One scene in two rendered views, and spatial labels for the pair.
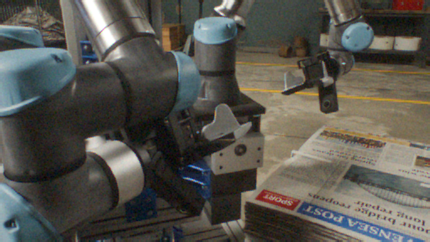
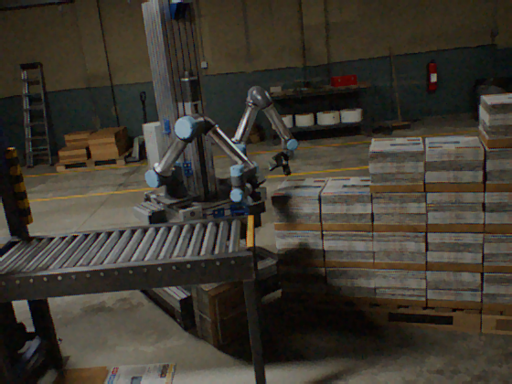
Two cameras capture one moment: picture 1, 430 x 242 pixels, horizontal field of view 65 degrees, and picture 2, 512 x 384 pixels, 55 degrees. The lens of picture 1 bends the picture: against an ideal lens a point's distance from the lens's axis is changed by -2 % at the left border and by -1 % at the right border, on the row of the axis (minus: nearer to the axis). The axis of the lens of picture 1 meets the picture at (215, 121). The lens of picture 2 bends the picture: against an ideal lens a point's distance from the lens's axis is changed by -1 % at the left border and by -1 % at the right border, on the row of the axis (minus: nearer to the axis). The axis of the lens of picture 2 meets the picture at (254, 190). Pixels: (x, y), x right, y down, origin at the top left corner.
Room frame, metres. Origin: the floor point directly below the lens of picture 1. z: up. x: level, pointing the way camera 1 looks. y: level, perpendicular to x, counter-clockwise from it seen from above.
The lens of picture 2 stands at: (-2.26, 0.74, 1.66)
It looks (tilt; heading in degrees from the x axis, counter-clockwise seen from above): 16 degrees down; 346
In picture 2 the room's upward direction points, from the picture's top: 6 degrees counter-clockwise
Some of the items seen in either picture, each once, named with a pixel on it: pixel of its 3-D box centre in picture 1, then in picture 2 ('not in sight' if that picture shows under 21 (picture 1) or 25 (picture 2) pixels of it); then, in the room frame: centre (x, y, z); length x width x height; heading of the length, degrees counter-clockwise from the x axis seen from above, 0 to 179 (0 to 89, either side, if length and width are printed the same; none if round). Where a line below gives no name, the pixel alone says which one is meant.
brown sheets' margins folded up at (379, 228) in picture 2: not in sight; (377, 251); (0.26, -0.63, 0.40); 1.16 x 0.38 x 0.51; 56
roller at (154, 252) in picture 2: not in sight; (156, 246); (0.10, 0.66, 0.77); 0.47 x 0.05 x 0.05; 164
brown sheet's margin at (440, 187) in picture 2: not in sight; (452, 177); (0.03, -0.99, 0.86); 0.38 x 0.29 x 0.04; 146
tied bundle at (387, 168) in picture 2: not in sight; (396, 164); (0.20, -0.74, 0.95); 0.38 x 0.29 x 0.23; 148
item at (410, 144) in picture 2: not in sight; (396, 144); (0.19, -0.74, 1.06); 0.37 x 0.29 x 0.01; 148
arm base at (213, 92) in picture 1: (215, 83); not in sight; (0.96, 0.00, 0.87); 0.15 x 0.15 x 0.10
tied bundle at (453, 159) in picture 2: not in sight; (452, 163); (0.03, -0.99, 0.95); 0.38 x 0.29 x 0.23; 146
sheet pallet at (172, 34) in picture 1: (154, 39); (95, 147); (6.90, 1.22, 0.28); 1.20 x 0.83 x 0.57; 74
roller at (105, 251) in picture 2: not in sight; (105, 250); (0.17, 0.91, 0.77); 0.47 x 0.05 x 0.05; 164
